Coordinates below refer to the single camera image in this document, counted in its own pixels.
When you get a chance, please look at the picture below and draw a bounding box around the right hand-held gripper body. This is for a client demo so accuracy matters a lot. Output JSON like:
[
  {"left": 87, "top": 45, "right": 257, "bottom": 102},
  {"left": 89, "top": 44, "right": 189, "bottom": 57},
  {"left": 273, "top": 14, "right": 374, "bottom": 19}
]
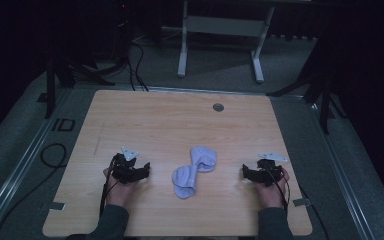
[{"left": 255, "top": 152, "right": 289, "bottom": 187}]

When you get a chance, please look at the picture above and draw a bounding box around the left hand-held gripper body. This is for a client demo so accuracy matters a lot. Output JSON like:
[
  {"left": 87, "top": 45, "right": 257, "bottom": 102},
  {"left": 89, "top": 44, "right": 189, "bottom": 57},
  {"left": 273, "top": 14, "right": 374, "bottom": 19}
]
[{"left": 110, "top": 146, "right": 140, "bottom": 185}]

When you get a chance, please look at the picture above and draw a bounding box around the light blue sock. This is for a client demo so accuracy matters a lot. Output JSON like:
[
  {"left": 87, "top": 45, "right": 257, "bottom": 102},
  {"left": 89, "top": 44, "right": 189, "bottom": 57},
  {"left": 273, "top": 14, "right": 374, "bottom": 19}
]
[
  {"left": 171, "top": 164, "right": 200, "bottom": 200},
  {"left": 190, "top": 145, "right": 218, "bottom": 174}
]

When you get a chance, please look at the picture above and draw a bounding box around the person's left hand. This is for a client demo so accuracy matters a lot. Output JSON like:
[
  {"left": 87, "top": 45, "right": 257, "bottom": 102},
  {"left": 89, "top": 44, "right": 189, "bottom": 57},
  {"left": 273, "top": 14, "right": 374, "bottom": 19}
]
[{"left": 102, "top": 166, "right": 138, "bottom": 208}]

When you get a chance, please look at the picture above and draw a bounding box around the person's right hand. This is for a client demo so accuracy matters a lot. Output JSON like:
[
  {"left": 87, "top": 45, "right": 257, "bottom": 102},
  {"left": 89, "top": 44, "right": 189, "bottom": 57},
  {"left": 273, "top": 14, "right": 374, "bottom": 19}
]
[{"left": 253, "top": 165, "right": 291, "bottom": 210}]

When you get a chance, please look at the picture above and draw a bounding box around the black tripod stand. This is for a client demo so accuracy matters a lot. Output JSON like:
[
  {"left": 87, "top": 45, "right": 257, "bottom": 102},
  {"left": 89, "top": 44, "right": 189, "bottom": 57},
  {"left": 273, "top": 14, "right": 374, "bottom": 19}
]
[
  {"left": 43, "top": 49, "right": 116, "bottom": 120},
  {"left": 266, "top": 63, "right": 349, "bottom": 135}
]

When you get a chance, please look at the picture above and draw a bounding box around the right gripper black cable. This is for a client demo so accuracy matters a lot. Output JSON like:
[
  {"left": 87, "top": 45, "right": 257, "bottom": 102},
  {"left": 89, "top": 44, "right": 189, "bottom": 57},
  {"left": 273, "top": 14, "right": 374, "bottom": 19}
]
[{"left": 265, "top": 165, "right": 292, "bottom": 212}]

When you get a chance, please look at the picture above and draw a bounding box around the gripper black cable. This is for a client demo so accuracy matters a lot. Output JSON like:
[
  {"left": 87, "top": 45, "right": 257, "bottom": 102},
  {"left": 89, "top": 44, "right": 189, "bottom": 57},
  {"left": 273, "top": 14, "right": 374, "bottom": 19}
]
[
  {"left": 265, "top": 165, "right": 292, "bottom": 212},
  {"left": 99, "top": 153, "right": 120, "bottom": 218}
]

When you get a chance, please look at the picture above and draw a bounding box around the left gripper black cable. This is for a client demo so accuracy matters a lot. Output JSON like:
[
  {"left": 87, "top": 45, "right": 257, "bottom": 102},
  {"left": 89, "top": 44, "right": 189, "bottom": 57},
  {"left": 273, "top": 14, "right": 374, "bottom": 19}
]
[{"left": 99, "top": 153, "right": 120, "bottom": 218}]

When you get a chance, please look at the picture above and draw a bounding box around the thin black floor cable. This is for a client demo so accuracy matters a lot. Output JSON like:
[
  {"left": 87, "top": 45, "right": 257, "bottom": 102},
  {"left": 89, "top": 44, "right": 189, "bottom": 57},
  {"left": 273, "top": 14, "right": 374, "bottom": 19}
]
[{"left": 298, "top": 183, "right": 331, "bottom": 240}]

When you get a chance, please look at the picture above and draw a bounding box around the metal floor rail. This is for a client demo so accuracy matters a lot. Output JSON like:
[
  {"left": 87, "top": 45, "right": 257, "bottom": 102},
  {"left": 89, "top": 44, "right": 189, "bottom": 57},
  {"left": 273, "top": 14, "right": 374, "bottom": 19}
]
[
  {"left": 0, "top": 88, "right": 74, "bottom": 240},
  {"left": 304, "top": 99, "right": 378, "bottom": 240}
]

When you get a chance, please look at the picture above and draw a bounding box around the black cables bundle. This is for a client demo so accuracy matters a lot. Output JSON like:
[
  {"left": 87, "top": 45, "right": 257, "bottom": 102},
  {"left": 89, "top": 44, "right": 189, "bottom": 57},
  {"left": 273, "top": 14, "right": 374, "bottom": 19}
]
[{"left": 125, "top": 19, "right": 150, "bottom": 92}]

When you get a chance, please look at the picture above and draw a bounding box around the white desk frame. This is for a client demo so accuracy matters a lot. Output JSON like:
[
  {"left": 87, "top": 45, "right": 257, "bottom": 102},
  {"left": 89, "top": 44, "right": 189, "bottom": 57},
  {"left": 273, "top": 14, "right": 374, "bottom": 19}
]
[{"left": 176, "top": 0, "right": 276, "bottom": 84}]

